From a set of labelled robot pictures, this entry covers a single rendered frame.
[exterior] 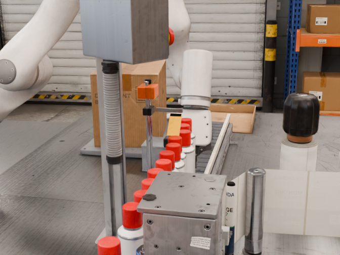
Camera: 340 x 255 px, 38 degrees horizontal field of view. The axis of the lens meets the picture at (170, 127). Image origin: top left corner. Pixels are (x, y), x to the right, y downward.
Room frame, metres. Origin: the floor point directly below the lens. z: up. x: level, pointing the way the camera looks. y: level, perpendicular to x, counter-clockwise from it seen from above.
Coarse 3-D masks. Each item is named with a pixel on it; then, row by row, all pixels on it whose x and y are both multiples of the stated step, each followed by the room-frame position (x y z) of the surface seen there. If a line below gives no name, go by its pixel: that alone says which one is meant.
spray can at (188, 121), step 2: (182, 118) 1.25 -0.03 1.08; (184, 118) 1.25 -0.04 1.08; (186, 118) 1.25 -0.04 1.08; (188, 118) 1.25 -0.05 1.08; (190, 118) 1.25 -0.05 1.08; (182, 120) 1.23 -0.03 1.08; (184, 120) 1.23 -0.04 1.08; (186, 120) 1.23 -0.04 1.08; (188, 120) 1.23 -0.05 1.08; (190, 120) 1.23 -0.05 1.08; (182, 122) 1.23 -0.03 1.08; (184, 122) 1.23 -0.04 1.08; (186, 122) 1.23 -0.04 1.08; (188, 122) 1.23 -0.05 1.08; (190, 122) 1.23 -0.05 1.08; (190, 124) 1.23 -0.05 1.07; (190, 126) 1.23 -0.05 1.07; (190, 128) 1.23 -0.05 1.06; (190, 130) 1.23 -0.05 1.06; (192, 134) 1.23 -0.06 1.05; (194, 134) 1.25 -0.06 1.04; (192, 136) 1.23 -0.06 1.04; (194, 136) 1.23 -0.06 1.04; (192, 138) 1.22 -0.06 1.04; (194, 138) 1.23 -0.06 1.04; (192, 140) 1.22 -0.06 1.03; (194, 140) 1.23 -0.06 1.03; (194, 142) 1.23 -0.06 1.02; (194, 144) 1.23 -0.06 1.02; (194, 146) 1.23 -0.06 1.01
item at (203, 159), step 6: (216, 126) 1.84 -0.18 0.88; (222, 126) 1.84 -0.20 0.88; (216, 132) 1.77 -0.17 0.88; (216, 138) 1.69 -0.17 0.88; (210, 150) 1.57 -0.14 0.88; (198, 156) 1.51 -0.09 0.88; (204, 156) 1.51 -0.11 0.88; (198, 162) 1.46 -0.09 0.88; (204, 162) 1.46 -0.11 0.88; (198, 168) 1.40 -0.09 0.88; (204, 168) 1.40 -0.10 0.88
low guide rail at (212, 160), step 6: (228, 114) 1.89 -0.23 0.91; (228, 120) 1.82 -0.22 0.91; (222, 132) 1.66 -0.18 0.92; (222, 138) 1.62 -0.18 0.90; (216, 144) 1.53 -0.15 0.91; (216, 150) 1.47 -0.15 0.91; (210, 156) 1.42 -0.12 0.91; (216, 156) 1.46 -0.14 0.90; (210, 162) 1.36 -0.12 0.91; (210, 168) 1.33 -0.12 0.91
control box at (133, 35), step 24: (96, 0) 1.00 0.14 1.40; (120, 0) 0.94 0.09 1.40; (144, 0) 0.94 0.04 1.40; (96, 24) 1.00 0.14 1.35; (120, 24) 0.94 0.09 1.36; (144, 24) 0.94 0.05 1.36; (168, 24) 0.99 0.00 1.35; (96, 48) 1.00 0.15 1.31; (120, 48) 0.94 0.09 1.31; (144, 48) 0.94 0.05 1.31; (168, 48) 0.99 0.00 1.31
